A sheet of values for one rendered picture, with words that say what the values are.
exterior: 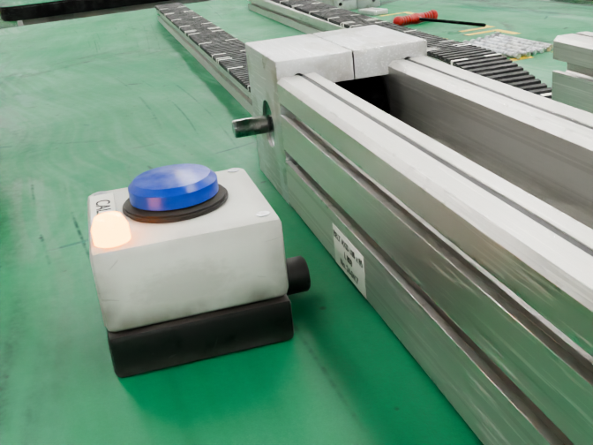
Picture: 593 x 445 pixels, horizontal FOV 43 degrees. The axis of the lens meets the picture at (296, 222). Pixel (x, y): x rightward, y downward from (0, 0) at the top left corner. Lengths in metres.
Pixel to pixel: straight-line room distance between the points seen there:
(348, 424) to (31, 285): 0.22
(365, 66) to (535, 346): 0.29
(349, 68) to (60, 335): 0.23
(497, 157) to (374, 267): 0.08
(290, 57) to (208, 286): 0.20
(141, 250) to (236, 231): 0.04
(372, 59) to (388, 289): 0.20
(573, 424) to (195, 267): 0.17
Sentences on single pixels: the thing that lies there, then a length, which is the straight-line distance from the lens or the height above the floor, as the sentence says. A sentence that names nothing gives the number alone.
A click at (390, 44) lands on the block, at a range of 0.49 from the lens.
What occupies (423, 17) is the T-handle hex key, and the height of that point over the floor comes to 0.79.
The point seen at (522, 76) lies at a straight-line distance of 0.71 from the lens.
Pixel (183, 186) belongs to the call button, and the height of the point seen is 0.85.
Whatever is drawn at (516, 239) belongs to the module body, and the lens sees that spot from 0.22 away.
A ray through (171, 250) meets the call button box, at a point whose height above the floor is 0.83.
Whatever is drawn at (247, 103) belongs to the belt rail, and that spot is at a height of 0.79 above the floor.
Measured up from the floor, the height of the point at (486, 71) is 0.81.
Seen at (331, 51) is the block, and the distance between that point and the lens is 0.48.
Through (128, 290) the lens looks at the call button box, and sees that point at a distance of 0.32.
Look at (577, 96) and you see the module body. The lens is 0.52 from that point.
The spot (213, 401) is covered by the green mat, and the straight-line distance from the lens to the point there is 0.31.
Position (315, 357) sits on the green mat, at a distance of 0.33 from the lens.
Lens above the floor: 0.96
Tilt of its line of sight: 22 degrees down
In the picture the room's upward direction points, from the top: 6 degrees counter-clockwise
